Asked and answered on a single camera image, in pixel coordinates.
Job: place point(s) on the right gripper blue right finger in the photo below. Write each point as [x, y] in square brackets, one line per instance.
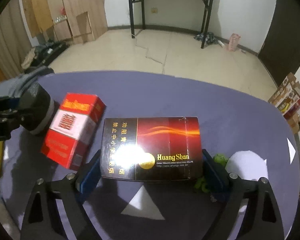
[216, 178]

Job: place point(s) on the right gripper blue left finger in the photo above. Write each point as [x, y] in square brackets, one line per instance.
[88, 177]

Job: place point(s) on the red white cigarette carton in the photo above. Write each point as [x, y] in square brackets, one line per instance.
[72, 129]

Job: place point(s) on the red silver cigarette carton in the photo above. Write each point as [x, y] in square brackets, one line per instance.
[151, 149]

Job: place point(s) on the lavender plush toy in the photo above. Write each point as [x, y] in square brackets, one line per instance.
[246, 164]

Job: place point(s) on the black foam cylinder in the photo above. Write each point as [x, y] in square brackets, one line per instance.
[37, 109]

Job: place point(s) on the purple tablecloth with triangles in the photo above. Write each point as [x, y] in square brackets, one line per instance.
[229, 120]

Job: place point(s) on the black open suitcase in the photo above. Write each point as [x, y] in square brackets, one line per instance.
[43, 54]

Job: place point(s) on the small brown cardboard box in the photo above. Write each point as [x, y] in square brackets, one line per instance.
[294, 123]

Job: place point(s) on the red fire extinguisher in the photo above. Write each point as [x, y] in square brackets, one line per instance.
[292, 110]

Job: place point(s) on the printed cardboard box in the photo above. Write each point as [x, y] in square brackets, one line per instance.
[287, 94]

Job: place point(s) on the pink bag on floor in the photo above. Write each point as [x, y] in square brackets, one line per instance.
[233, 42]

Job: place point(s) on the dark clothes pile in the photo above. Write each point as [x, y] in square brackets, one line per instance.
[209, 39]

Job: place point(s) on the dark door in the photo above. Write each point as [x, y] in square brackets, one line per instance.
[280, 53]

